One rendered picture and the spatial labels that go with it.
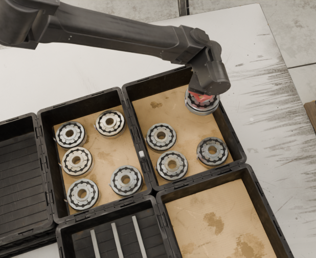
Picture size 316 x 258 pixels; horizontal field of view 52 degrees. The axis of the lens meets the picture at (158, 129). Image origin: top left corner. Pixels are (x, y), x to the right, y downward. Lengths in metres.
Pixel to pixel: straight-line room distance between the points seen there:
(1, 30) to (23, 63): 1.09
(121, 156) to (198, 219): 0.33
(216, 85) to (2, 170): 0.81
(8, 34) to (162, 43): 0.29
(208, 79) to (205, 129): 0.43
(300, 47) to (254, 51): 1.04
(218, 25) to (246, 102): 0.42
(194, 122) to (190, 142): 0.08
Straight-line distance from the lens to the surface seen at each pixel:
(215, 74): 0.75
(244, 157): 1.01
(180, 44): 0.71
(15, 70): 1.64
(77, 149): 1.14
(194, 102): 0.96
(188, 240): 1.04
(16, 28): 0.55
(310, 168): 1.31
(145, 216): 1.06
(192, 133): 1.14
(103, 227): 1.08
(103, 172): 1.12
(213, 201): 1.07
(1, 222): 1.20
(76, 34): 0.58
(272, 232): 1.01
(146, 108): 1.20
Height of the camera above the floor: 1.86
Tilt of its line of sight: 64 degrees down
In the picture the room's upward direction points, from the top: 10 degrees counter-clockwise
